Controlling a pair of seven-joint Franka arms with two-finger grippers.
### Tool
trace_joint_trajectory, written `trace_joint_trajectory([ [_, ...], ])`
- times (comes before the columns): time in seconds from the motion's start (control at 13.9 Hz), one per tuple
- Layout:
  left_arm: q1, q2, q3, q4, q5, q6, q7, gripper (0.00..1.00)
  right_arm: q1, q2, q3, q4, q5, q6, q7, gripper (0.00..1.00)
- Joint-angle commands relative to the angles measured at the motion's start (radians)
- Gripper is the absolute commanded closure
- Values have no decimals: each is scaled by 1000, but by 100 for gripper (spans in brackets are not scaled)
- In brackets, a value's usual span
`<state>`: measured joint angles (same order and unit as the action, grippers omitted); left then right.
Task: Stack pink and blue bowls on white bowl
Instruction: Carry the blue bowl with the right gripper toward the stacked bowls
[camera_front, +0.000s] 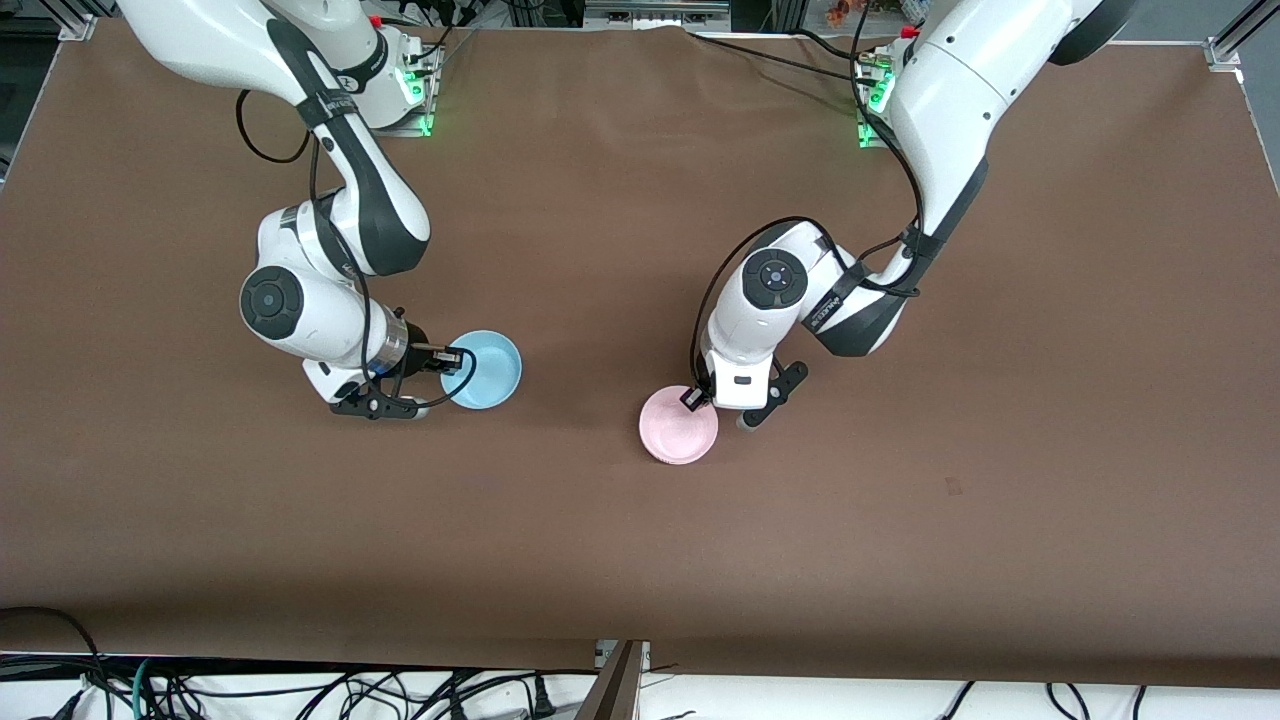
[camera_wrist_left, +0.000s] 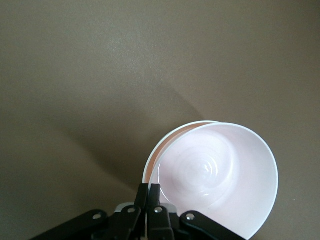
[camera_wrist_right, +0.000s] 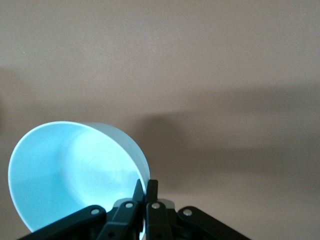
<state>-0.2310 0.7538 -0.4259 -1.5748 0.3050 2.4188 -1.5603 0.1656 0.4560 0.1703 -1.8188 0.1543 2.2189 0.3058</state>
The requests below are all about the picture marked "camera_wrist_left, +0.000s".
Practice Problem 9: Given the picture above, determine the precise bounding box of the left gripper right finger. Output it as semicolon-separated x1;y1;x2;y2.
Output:
147;184;245;240

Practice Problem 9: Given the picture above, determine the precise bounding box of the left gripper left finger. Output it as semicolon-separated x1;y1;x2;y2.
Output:
31;183;150;240

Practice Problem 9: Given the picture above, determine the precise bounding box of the pink plastic bowl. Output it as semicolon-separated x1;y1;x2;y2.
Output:
150;121;280;240

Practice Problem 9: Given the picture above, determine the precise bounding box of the white plastic bowl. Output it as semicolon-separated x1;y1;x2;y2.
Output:
142;120;221;185

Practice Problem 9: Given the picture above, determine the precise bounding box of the brown table cover sheet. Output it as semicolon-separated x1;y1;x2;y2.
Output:
0;0;320;240

